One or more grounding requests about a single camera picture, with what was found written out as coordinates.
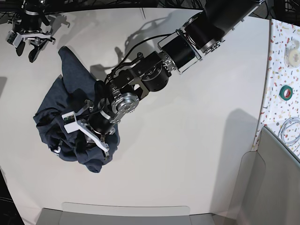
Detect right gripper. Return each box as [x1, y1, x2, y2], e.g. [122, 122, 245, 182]
[15, 29, 56, 62]

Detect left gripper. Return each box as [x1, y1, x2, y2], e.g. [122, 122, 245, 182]
[74, 99, 115, 162]

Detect dark blue t-shirt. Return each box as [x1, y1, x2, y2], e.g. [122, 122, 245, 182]
[33, 46, 120, 173]

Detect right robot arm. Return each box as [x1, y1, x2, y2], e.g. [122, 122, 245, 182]
[14, 0, 55, 63]

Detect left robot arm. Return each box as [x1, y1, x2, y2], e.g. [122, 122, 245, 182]
[76, 0, 262, 158]

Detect grey chair bottom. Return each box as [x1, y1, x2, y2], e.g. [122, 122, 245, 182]
[37, 202, 215, 225]

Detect grey chair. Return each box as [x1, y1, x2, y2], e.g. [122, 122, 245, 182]
[228, 127, 300, 225]
[37, 202, 215, 225]

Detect grey chair right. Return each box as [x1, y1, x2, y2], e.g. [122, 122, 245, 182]
[228, 127, 300, 225]

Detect terrazzo patterned side table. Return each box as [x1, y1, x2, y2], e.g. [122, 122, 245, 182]
[252, 19, 300, 157]

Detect green tape roll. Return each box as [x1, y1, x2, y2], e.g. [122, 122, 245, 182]
[279, 85, 293, 101]

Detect clear tape dispenser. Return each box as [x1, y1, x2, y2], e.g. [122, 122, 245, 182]
[284, 39, 300, 68]

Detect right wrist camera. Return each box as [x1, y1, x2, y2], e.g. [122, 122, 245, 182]
[6, 30, 17, 45]

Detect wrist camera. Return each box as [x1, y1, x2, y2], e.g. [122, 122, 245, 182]
[6, 30, 17, 45]
[61, 111, 79, 134]

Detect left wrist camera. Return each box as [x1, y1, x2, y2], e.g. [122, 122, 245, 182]
[61, 111, 79, 134]

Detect coiled white cable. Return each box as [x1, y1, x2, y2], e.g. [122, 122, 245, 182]
[277, 117, 300, 147]

